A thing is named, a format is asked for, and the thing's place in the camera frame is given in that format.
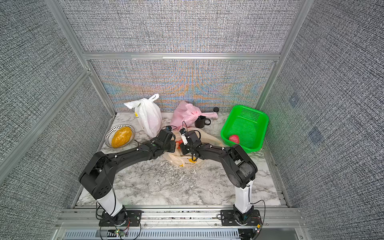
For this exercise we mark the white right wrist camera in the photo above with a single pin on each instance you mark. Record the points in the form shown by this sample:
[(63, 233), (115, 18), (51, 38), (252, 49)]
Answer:
[(184, 135)]

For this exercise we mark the beige plastic bag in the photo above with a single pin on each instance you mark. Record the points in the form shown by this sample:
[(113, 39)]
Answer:
[(180, 160)]

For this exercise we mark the pink plastic bag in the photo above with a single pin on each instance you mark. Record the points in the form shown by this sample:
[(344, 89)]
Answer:
[(188, 113)]

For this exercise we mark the green plastic basket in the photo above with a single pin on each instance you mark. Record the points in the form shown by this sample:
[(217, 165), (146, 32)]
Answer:
[(250, 125)]

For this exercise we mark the aluminium front rail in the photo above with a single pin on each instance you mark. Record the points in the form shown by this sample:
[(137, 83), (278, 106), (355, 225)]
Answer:
[(173, 217)]

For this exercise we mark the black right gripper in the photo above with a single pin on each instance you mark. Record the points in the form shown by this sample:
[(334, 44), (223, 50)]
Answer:
[(182, 148)]

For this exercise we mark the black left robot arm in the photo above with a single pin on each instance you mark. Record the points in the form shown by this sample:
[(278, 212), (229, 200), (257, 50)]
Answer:
[(99, 174)]

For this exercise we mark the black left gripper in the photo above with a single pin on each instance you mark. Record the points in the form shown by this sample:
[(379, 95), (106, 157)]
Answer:
[(173, 143)]

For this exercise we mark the white plastic bag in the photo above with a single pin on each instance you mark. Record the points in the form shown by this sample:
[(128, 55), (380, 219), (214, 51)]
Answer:
[(148, 114)]

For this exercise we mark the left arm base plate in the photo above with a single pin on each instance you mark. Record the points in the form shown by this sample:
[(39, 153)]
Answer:
[(122, 219)]

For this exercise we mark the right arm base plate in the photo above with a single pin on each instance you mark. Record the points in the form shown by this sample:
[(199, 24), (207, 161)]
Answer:
[(228, 216)]

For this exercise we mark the pink red apple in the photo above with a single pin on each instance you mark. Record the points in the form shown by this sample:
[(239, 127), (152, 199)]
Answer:
[(235, 139)]

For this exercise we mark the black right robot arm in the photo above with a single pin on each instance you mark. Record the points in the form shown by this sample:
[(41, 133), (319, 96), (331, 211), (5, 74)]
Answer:
[(239, 167)]

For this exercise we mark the black mug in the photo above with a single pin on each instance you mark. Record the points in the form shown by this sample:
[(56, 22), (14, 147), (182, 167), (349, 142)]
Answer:
[(202, 121)]

